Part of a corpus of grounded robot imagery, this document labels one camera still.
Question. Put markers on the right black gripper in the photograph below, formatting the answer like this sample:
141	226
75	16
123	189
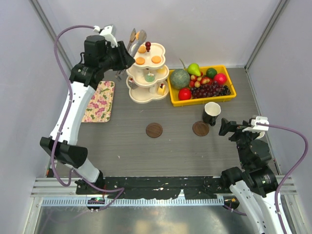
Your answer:
231	126

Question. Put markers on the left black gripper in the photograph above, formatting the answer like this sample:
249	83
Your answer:
126	60

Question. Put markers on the metal tongs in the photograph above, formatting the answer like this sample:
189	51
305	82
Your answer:
134	44

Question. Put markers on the black mug white inside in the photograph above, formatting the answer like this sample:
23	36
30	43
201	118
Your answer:
210	113

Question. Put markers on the chocolate swirl roll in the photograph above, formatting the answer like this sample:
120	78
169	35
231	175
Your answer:
132	85

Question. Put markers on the wooden coaster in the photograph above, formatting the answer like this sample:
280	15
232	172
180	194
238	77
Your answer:
200	128
154	130

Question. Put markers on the green round dessert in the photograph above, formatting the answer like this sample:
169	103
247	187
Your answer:
149	77

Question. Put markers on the yellow round dessert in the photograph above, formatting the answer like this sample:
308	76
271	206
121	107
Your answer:
161	71

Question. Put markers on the white cake slice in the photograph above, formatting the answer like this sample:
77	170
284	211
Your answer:
153	89

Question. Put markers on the yellow cake slice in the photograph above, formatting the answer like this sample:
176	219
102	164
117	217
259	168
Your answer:
161	89

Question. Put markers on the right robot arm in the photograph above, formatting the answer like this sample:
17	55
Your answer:
254	184

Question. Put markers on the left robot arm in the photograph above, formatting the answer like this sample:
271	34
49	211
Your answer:
61	145

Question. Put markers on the cream three-tier stand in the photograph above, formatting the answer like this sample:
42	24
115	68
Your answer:
136	74

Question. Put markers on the black grape bunch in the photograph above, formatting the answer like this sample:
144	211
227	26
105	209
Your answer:
224	90

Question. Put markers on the purple grape bunch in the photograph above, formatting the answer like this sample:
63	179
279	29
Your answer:
206	91

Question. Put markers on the pink red apple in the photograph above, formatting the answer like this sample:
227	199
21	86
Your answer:
220	78

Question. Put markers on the floral dessert tray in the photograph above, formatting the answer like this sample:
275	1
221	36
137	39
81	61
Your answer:
100	106

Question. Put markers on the red tomato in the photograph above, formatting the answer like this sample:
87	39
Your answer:
184	94

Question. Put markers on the green melon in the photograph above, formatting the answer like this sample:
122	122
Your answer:
179	79

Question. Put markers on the green lime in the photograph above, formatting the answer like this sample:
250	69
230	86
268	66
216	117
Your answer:
211	73

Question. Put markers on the yellow plastic fruit bin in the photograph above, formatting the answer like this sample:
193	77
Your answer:
220	69

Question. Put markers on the green pear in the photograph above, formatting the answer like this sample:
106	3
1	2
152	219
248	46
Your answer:
194	69

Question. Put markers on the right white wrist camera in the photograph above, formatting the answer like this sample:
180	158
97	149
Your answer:
257	124

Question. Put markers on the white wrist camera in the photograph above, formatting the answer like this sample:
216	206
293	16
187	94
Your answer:
108	32
257	124

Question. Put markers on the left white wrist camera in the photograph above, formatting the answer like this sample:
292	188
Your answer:
108	32

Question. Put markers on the white cable duct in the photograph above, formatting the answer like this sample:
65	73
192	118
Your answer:
92	202

